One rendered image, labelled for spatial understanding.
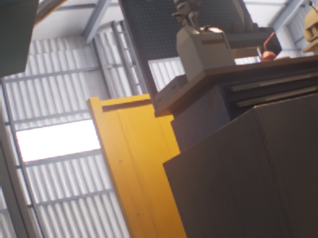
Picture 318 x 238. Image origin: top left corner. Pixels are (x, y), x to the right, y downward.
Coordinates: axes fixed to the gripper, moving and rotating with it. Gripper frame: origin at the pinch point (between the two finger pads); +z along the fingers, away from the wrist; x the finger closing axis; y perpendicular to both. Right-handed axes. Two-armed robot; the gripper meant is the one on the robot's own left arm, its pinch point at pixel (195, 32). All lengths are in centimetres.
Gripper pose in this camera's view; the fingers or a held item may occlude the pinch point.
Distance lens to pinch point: 230.3
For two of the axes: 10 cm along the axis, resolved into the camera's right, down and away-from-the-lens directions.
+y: -8.7, 1.6, -4.7
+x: 3.9, -3.5, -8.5
